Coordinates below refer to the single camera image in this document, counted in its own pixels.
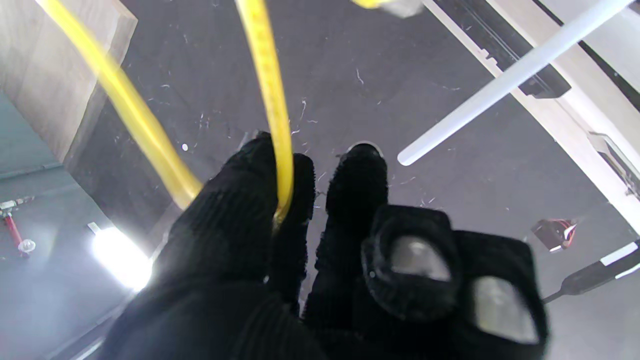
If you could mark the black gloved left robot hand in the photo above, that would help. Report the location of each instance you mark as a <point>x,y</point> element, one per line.
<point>225,280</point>

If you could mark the wooden cutting board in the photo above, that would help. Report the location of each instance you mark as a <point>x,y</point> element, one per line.
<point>50,75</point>

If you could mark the dark wine bottle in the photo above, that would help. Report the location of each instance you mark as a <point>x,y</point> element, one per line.
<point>595,274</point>

